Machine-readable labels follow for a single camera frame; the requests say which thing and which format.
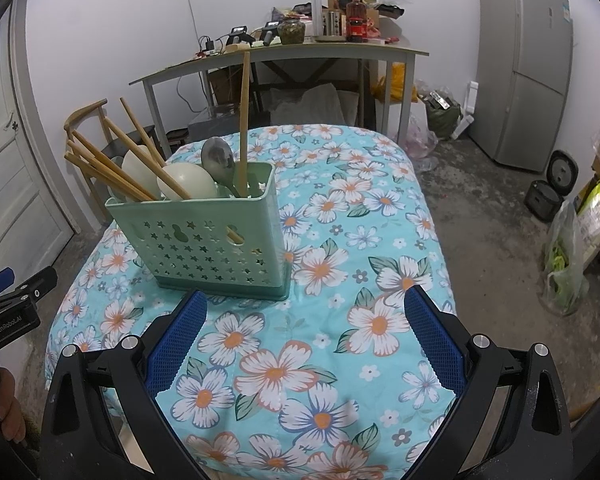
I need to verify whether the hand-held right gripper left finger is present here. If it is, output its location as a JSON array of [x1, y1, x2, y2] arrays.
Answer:
[[40, 290, 208, 480]]

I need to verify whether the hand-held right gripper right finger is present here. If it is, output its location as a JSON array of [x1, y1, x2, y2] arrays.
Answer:
[[404, 284, 573, 480]]

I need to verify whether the green plastic utensil holder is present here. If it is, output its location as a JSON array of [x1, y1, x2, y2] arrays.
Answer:
[[104, 161, 292, 302]]

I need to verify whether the white ceramic spoon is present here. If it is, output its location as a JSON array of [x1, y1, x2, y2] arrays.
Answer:
[[121, 145, 163, 196], [156, 161, 218, 200]]

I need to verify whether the person's left hand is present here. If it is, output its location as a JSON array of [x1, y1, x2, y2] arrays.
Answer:
[[0, 366, 27, 445]]

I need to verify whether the floral turquoise blanket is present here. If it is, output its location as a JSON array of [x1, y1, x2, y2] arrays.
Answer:
[[44, 122, 458, 480]]

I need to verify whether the clear bag of greens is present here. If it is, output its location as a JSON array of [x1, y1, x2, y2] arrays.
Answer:
[[542, 200, 592, 317]]

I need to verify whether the black rice cooker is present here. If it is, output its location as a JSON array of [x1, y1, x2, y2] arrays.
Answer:
[[524, 150, 575, 223]]

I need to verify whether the wooden chair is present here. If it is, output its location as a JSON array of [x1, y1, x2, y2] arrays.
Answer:
[[64, 99, 156, 223]]

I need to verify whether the metal spoon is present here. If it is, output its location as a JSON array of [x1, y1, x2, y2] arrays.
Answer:
[[201, 136, 237, 196]]

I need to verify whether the pink plastic bag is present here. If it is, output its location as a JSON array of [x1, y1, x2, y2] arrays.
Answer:
[[405, 110, 438, 161]]

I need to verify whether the dark stool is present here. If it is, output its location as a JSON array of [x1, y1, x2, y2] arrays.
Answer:
[[165, 127, 191, 153]]

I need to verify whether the grey storage box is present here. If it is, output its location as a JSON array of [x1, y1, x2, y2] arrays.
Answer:
[[187, 107, 241, 143]]

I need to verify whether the green bag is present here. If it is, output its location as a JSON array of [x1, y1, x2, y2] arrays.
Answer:
[[425, 89, 463, 140]]

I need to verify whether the white plastic object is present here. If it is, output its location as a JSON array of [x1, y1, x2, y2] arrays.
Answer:
[[452, 80, 481, 141]]

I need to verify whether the yellow bag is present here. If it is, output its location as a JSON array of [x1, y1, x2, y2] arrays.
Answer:
[[371, 62, 418, 106]]

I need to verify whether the cardboard box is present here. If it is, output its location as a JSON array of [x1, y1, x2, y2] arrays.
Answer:
[[207, 67, 253, 111]]

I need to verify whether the grey sack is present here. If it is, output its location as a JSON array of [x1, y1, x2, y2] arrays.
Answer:
[[257, 82, 361, 128]]

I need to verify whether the silver refrigerator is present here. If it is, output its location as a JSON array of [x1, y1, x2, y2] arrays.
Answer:
[[467, 0, 575, 173]]

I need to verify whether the red oil bottle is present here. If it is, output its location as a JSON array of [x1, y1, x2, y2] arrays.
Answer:
[[345, 0, 368, 42]]

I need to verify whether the glass jar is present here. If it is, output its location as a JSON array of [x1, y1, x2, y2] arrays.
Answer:
[[279, 19, 308, 45]]

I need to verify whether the grey metal-frame desk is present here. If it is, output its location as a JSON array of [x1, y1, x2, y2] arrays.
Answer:
[[128, 40, 430, 161]]

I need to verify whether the white wall cable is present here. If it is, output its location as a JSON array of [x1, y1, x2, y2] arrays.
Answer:
[[185, 0, 206, 46]]

